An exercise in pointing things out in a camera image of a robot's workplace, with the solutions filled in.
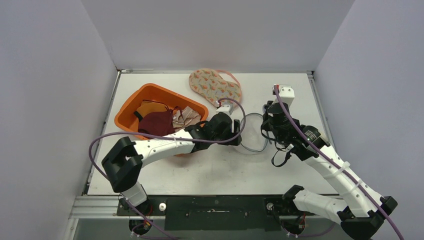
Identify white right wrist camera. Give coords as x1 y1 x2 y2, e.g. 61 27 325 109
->
272 84 295 107

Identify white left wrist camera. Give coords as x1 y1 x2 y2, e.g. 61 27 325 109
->
215 103 234 116

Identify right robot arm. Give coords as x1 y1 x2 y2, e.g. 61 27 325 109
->
260 100 398 240

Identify dark red bra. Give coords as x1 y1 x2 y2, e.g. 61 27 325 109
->
137 108 176 137

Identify orange plastic tub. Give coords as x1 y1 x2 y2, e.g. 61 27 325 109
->
114 83 209 133

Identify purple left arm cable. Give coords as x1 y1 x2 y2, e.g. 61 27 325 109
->
88 97 247 240

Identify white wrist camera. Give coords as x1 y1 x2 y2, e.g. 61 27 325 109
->
272 84 295 107
215 103 234 116

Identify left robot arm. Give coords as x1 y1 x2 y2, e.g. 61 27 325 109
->
101 112 242 216

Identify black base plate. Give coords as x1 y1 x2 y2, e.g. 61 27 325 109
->
115 195 316 233

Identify beige crumpled garment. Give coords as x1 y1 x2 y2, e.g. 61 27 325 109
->
172 106 202 131

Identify orange bra black straps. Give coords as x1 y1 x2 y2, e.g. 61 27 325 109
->
133 99 170 122

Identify floral padded bra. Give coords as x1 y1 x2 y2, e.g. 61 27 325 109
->
188 68 242 108

